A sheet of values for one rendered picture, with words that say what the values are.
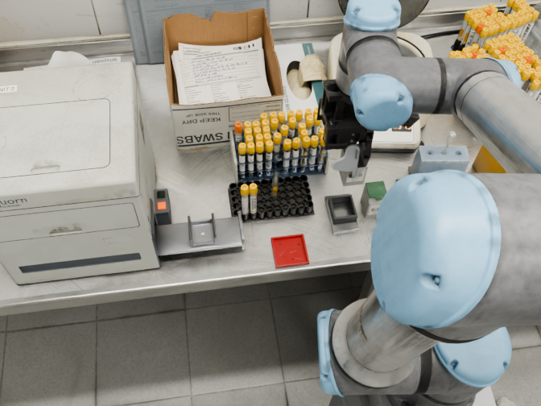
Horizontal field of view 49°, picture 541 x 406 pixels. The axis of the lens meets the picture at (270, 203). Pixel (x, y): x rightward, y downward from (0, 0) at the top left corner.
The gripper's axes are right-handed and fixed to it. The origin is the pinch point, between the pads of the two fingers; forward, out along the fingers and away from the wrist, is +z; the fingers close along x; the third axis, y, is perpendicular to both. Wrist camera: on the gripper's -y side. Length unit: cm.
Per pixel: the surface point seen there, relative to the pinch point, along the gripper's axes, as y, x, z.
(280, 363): 10, 0, 107
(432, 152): -19.6, -6.6, 9.0
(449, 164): -22.7, -4.0, 10.3
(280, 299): 6, -22, 106
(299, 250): 10.3, 7.0, 18.8
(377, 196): -6.6, 0.3, 12.3
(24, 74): 57, -19, -11
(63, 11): 56, -57, 6
